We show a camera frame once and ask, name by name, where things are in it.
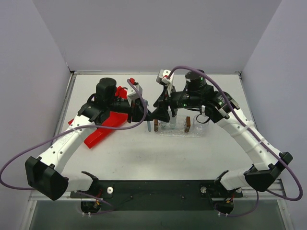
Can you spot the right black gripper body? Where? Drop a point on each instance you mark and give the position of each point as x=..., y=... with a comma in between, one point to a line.
x=168, y=106

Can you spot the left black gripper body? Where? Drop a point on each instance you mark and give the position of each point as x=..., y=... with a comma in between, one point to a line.
x=134, y=111

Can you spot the toothpaste tube green cap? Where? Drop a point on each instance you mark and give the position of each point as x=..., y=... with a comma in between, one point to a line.
x=173, y=121

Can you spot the clear tray brown handles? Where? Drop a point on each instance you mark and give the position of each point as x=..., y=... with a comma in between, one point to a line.
x=183, y=128

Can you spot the clear plastic cup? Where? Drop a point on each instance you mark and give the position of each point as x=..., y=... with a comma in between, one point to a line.
x=200, y=123

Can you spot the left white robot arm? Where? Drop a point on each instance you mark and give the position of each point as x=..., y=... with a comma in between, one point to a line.
x=44, y=173

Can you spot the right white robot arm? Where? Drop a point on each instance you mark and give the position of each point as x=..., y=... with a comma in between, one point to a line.
x=220, y=108

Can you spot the red plastic compartment box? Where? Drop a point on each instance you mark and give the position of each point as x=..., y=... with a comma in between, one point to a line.
x=115, y=120

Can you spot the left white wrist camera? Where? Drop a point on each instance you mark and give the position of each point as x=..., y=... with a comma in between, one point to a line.
x=131, y=93

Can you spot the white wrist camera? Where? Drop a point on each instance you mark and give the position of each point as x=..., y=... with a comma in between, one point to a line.
x=131, y=93
x=164, y=78

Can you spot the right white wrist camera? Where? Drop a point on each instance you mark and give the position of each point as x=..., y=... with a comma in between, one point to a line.
x=164, y=78

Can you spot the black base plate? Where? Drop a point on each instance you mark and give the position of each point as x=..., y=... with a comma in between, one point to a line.
x=159, y=195

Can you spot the aluminium front rail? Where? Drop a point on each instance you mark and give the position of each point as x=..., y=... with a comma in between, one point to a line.
x=248, y=193

